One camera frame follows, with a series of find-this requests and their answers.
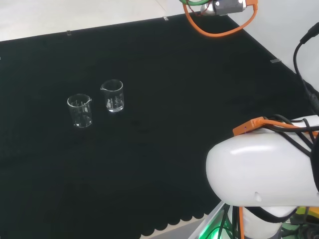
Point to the clear glass beaker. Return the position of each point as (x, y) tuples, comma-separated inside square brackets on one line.
[(79, 112), (113, 98)]

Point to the black bench cloth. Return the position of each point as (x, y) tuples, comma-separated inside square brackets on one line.
[(149, 149)]

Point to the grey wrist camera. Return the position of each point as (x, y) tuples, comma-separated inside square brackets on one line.
[(229, 6)]

